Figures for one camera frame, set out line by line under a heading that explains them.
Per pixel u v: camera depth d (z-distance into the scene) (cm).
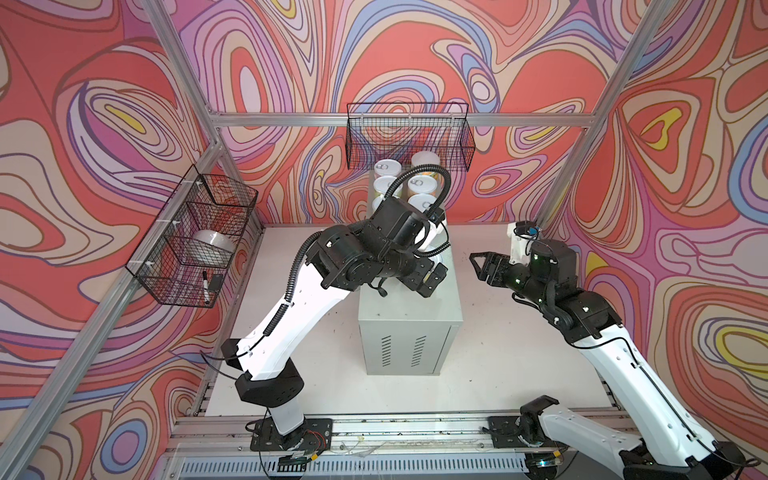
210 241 73
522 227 59
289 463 72
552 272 47
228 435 75
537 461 71
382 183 75
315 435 73
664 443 38
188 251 71
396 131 92
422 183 75
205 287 72
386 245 40
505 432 73
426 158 76
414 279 52
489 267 60
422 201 70
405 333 91
